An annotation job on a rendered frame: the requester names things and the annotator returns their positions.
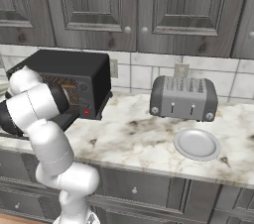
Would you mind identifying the black toaster oven timer knob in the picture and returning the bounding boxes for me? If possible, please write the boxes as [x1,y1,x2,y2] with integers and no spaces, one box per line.
[77,81,89,93]

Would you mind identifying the grey two-slot toaster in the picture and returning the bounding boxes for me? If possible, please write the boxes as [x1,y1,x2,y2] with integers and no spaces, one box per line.
[149,74,219,123]

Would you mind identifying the black toaster oven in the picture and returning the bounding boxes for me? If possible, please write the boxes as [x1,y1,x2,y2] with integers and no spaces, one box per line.
[5,49,114,122]

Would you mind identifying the grey round plate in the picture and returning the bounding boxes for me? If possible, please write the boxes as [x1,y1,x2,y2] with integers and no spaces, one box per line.
[173,127,222,163]

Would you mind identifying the grey wood cupboard door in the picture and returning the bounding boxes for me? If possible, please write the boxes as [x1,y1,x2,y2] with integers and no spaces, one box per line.
[42,0,139,53]
[136,0,250,58]
[230,0,254,60]
[0,0,57,48]

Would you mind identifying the grey wood drawer front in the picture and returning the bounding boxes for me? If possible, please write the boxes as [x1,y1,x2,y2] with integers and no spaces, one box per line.
[208,183,254,224]
[0,149,40,183]
[0,188,63,220]
[97,167,189,210]

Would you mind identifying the grey wall socket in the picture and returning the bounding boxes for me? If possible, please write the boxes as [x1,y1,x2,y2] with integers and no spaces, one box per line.
[109,58,119,79]
[174,62,191,78]

